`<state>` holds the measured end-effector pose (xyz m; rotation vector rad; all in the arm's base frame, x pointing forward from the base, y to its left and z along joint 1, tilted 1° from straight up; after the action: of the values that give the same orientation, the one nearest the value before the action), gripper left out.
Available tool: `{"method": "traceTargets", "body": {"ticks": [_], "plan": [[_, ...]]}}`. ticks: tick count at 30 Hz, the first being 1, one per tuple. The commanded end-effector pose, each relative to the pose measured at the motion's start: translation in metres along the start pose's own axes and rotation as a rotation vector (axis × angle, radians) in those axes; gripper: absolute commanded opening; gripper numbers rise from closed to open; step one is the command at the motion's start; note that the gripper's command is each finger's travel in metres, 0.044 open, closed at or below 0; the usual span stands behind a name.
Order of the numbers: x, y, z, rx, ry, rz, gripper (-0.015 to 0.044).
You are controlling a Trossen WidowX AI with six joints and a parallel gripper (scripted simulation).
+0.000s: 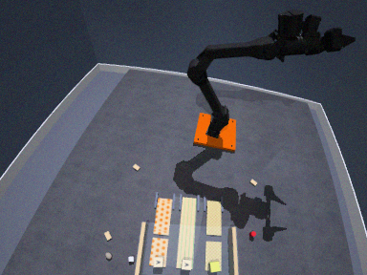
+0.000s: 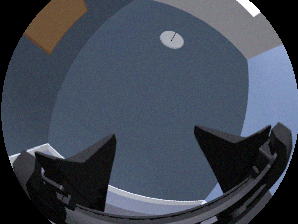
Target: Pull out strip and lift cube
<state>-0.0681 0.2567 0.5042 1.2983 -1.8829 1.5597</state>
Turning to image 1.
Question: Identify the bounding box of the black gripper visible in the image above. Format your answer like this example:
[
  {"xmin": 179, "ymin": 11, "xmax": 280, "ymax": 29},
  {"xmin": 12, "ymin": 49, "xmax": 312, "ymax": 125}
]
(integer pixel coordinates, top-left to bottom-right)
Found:
[{"xmin": 299, "ymin": 27, "xmax": 356, "ymax": 55}]

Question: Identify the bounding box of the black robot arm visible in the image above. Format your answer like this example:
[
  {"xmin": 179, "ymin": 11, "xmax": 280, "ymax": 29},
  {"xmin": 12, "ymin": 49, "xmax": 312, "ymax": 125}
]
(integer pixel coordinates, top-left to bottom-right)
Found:
[{"xmin": 187, "ymin": 10, "xmax": 322, "ymax": 138}]

